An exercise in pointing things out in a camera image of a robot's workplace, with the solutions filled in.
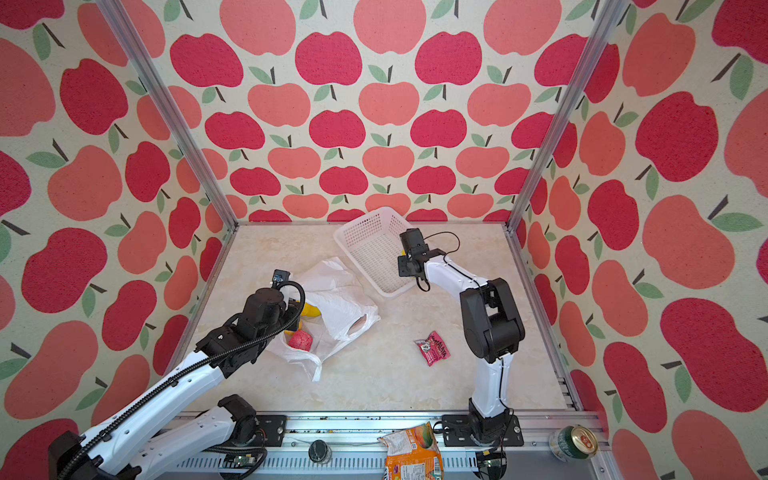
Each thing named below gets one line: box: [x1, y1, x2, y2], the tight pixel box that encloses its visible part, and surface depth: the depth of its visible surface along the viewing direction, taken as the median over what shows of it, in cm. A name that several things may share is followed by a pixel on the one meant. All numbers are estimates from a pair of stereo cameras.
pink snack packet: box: [413, 331, 451, 367], surface depth 89 cm
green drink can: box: [549, 424, 599, 463], surface depth 66 cm
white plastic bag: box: [267, 257, 381, 382], surface depth 82 cm
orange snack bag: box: [377, 422, 444, 480], surface depth 70 cm
